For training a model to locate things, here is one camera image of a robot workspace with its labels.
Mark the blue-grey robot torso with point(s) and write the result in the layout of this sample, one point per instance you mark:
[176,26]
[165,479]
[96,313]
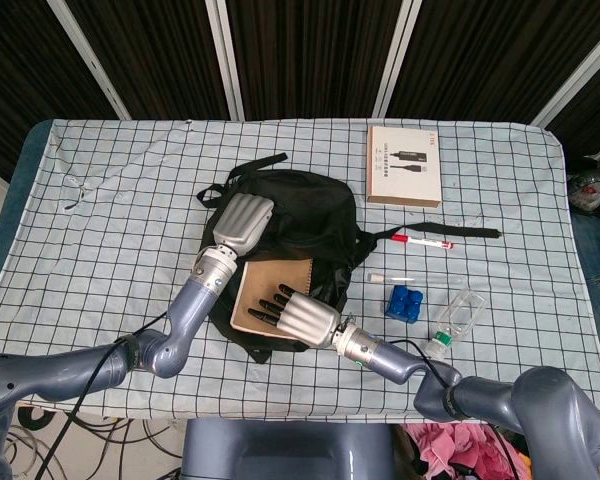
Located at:
[290,450]

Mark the clear plastic bottle green label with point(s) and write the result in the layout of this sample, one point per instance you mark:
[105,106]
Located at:
[460,315]

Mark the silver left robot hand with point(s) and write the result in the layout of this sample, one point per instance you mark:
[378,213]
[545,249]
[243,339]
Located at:
[242,222]

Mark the red and white marker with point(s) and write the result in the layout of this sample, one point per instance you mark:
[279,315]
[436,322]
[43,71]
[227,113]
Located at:
[422,242]

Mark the brown spiral notebook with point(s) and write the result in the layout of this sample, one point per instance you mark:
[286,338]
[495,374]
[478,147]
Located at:
[260,285]

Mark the clear tube with white cap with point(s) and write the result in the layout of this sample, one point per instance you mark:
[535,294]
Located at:
[380,277]

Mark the white partition frame post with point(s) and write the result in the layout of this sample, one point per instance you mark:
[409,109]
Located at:
[395,55]
[225,60]
[92,60]
[575,75]

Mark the pink cloth pile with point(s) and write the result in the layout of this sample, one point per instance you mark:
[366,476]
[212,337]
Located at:
[460,450]

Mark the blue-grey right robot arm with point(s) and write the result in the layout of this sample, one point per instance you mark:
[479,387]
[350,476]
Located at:
[395,360]

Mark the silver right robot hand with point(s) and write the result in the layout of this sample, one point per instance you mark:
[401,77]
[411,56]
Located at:
[310,320]

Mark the black backpack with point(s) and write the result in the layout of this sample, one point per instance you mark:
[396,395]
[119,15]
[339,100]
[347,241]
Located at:
[320,200]

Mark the checkered white tablecloth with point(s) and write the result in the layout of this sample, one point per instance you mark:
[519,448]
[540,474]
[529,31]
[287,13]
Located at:
[130,250]

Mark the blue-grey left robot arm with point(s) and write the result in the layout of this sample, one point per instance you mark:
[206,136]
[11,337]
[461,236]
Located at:
[195,305]

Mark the blue building block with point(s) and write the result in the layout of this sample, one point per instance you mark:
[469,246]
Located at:
[404,304]

